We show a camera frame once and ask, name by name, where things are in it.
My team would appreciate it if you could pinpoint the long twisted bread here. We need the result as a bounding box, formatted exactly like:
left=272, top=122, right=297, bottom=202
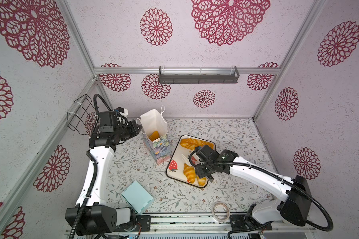
left=180, top=138, right=214, bottom=151

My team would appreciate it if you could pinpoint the floral paper bag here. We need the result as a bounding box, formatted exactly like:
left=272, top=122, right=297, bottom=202
left=137, top=106, right=172, bottom=165

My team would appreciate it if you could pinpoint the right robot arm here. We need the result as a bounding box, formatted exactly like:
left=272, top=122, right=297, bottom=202
left=186, top=145, right=334, bottom=236

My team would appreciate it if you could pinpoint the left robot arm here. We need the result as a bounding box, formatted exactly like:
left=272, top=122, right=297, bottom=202
left=65, top=120, right=142, bottom=239

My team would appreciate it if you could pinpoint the strawberry print bread tray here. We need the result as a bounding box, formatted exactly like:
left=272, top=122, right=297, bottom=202
left=166, top=135, right=216, bottom=189

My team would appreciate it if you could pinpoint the clear tape roll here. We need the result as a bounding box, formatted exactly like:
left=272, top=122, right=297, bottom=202
left=211, top=201, right=230, bottom=222

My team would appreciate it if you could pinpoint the light green box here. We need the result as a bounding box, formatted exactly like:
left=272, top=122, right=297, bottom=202
left=121, top=181, right=154, bottom=215

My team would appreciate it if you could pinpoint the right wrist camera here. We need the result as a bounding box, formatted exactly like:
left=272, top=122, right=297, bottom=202
left=195, top=145, right=219, bottom=164

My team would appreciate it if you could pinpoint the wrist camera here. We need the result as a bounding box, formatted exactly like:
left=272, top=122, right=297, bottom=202
left=98, top=107, right=128, bottom=133
left=195, top=145, right=219, bottom=164

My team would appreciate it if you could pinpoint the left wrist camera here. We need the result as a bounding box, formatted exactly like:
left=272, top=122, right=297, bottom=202
left=98, top=107, right=128, bottom=133

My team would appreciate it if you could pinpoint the black wire basket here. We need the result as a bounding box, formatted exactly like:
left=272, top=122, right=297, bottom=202
left=66, top=94, right=96, bottom=136

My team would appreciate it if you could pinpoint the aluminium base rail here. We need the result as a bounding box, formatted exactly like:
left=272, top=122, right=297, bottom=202
left=68, top=212, right=317, bottom=239

